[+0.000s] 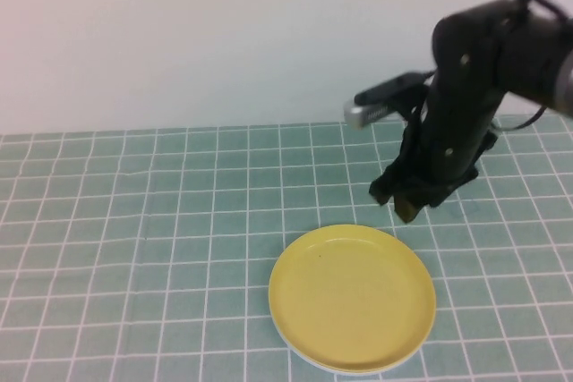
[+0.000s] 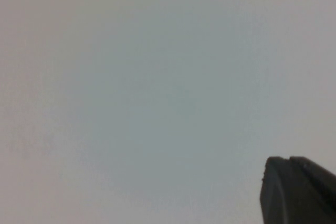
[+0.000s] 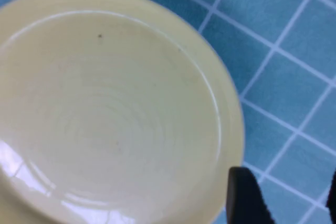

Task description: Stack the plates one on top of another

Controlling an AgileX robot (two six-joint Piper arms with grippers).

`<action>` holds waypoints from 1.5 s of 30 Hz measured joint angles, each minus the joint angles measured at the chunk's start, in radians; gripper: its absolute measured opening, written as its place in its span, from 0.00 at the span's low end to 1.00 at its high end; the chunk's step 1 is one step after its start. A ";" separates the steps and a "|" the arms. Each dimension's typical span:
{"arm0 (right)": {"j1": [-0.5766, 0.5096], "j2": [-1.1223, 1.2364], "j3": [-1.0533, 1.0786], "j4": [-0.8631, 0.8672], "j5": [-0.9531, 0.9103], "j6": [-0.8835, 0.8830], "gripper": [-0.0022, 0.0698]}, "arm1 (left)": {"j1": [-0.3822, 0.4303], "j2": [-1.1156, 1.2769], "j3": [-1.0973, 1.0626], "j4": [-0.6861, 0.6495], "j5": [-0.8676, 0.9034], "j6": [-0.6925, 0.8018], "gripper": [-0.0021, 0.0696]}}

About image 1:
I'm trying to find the thin black cable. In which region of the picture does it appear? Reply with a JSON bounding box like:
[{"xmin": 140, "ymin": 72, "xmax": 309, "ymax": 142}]
[{"xmin": 492, "ymin": 106, "xmax": 547, "ymax": 132}]

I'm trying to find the green white checkered tablecloth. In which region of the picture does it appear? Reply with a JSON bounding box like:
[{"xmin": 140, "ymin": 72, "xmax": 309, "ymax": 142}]
[{"xmin": 0, "ymin": 111, "xmax": 573, "ymax": 382}]

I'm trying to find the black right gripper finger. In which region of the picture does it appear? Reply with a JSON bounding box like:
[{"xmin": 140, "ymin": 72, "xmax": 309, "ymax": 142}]
[
  {"xmin": 370, "ymin": 182, "xmax": 394, "ymax": 208},
  {"xmin": 393, "ymin": 193, "xmax": 424, "ymax": 225}
]

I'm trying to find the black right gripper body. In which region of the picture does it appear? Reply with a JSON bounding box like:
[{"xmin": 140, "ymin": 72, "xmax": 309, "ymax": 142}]
[{"xmin": 371, "ymin": 86, "xmax": 505, "ymax": 212}]

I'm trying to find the white round plate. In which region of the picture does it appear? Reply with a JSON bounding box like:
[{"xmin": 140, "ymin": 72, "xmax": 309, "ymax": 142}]
[{"xmin": 271, "ymin": 318, "xmax": 404, "ymax": 377}]

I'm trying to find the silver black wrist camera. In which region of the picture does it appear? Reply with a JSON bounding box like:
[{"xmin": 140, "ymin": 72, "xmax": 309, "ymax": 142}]
[{"xmin": 342, "ymin": 71, "xmax": 426, "ymax": 132}]

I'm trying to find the yellow round plate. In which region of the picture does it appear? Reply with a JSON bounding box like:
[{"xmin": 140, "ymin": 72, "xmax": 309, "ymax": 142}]
[{"xmin": 268, "ymin": 224, "xmax": 438, "ymax": 374}]

